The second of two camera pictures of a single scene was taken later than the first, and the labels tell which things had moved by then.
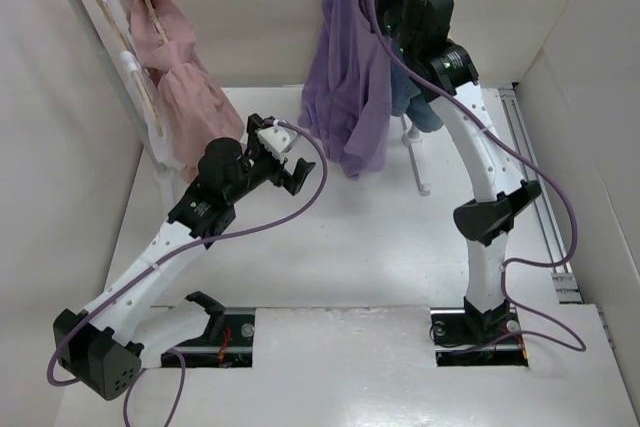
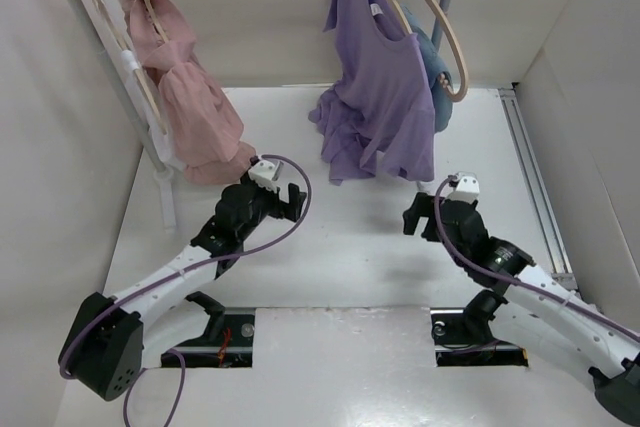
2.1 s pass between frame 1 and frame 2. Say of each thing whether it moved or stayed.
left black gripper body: moved
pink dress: stayed
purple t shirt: moved
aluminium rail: stayed
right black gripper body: moved
